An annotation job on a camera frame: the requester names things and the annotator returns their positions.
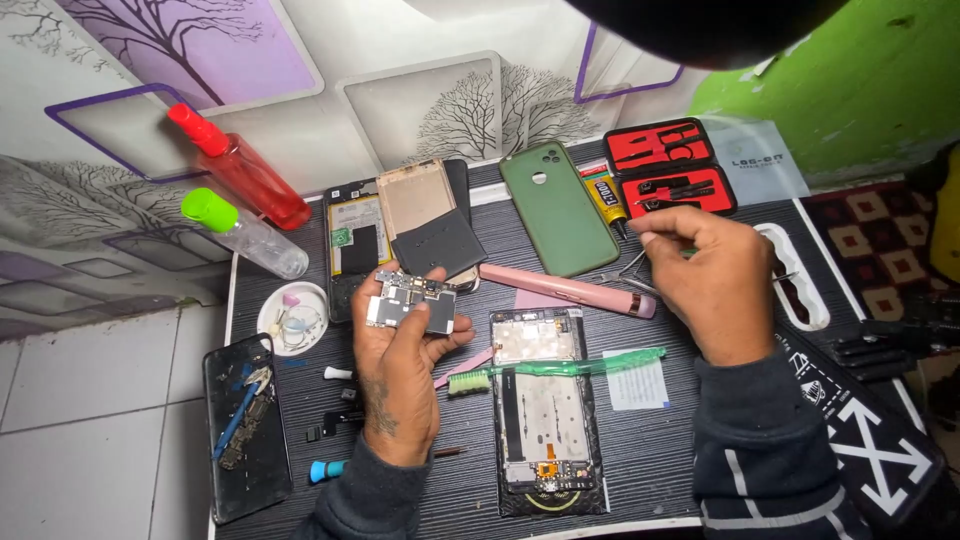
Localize black phone frame with battery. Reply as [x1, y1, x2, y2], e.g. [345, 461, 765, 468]
[322, 178, 399, 325]

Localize yellow container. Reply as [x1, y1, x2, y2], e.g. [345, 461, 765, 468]
[928, 146, 960, 285]

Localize silver nippers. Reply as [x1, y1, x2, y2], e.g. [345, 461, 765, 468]
[592, 251, 661, 297]

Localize small charging port board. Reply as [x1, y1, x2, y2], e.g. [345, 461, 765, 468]
[221, 397, 275, 472]

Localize person's right hand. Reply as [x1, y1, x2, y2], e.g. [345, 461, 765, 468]
[634, 205, 778, 369]

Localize phone circuit board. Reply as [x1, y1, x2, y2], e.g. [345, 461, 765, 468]
[365, 268, 459, 336]

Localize patterned rug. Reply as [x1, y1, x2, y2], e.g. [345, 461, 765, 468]
[801, 180, 960, 324]

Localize white round lid dish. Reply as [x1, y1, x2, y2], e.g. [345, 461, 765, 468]
[256, 281, 331, 357]

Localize blue plastic pry tool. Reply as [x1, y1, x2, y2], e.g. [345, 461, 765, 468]
[212, 367, 273, 462]

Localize white paper card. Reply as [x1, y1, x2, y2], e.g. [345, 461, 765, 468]
[602, 348, 671, 412]

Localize green toothbrush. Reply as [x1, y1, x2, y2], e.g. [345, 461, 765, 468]
[447, 346, 669, 397]

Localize phone display frame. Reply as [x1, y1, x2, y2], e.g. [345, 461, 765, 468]
[489, 306, 609, 519]

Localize green phone case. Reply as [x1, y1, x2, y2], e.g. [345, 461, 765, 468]
[498, 140, 622, 279]

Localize pink pen-shaped tool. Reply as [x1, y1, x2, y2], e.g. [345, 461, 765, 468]
[478, 262, 658, 320]

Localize black folded tripod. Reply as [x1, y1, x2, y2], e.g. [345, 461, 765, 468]
[828, 288, 960, 384]

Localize red spray bottle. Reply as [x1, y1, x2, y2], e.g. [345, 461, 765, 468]
[166, 102, 313, 232]

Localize gold phone back frame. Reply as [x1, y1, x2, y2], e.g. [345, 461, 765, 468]
[375, 159, 481, 294]

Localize black phone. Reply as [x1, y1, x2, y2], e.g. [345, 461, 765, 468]
[442, 158, 472, 226]

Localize pink plastic spudger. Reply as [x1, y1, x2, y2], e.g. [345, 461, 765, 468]
[432, 346, 496, 391]

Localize white oval tray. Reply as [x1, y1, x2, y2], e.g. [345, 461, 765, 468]
[752, 222, 832, 333]

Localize black cap brim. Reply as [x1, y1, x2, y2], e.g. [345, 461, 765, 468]
[562, 0, 852, 72]

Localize blue handled screwdriver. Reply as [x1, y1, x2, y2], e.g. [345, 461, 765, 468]
[309, 447, 468, 485]

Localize black phone back cover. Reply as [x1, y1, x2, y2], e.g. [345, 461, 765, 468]
[201, 332, 294, 526]

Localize black flex cable part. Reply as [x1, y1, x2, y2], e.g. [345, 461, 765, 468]
[306, 408, 366, 444]

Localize clear plastic bag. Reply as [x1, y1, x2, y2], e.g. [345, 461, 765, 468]
[701, 116, 813, 207]

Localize person's left hand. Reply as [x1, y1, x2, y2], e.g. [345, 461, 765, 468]
[351, 261, 478, 468]

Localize red and black tool case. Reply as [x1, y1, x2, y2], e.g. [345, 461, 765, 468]
[602, 117, 738, 221]

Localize yellow and black glue tube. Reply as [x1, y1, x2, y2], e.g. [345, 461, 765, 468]
[581, 163, 631, 241]

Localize clear bottle with green cap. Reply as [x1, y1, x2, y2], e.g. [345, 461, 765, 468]
[180, 187, 310, 282]

